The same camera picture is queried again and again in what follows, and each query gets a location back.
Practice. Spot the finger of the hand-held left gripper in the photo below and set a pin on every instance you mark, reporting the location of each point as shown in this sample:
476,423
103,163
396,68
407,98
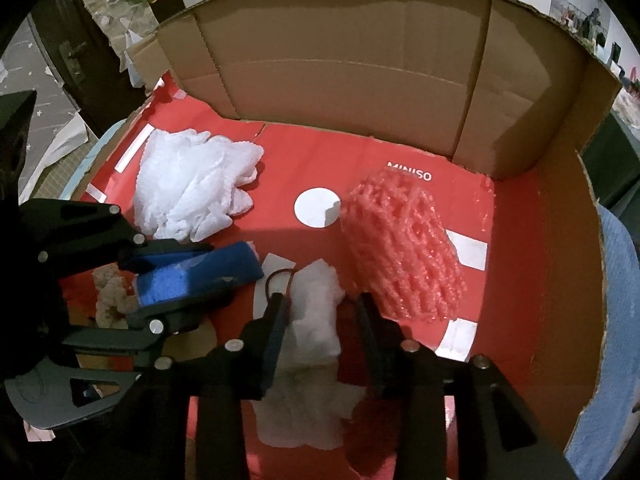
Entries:
165,317
160,249

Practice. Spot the dark brown door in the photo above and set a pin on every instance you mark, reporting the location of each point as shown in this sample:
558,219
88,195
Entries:
100,90

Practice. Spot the desk with dark green cloth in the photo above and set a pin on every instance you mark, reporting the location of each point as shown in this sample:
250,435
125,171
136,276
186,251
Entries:
622,160

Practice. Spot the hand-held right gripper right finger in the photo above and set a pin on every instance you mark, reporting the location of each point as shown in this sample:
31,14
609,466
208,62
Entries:
372,340

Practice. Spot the white scrunchie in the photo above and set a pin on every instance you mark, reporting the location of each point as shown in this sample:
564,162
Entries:
110,295

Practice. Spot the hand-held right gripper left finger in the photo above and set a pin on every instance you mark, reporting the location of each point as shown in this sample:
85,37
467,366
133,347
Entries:
272,345

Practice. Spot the white foam net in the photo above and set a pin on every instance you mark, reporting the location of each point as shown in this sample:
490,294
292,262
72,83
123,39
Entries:
190,185

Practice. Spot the cardboard box with red lining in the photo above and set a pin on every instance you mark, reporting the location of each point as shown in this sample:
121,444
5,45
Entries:
350,85

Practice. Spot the white gauze sheet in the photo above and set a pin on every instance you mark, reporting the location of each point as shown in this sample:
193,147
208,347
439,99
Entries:
300,420

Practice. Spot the clutter of cosmetics bottles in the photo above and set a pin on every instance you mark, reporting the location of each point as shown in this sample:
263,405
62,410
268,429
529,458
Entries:
600,25

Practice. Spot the white tissue wad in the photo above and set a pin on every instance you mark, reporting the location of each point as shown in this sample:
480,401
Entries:
315,320

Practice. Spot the red foam net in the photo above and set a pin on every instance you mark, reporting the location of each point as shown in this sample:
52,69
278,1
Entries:
400,240

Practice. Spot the hanging fabric organizer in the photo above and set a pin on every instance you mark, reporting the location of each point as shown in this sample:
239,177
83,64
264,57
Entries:
105,15

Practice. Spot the blue packet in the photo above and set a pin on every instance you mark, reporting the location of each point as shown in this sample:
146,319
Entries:
225,265

